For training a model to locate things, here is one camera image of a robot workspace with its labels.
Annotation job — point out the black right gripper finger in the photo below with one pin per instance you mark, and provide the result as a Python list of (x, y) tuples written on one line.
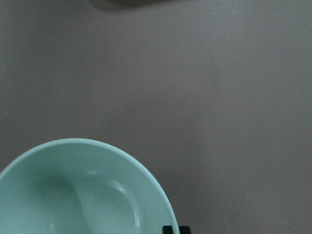
[(182, 230)]

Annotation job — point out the mint green bowl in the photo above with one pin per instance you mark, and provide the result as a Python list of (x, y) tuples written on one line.
[(82, 186)]

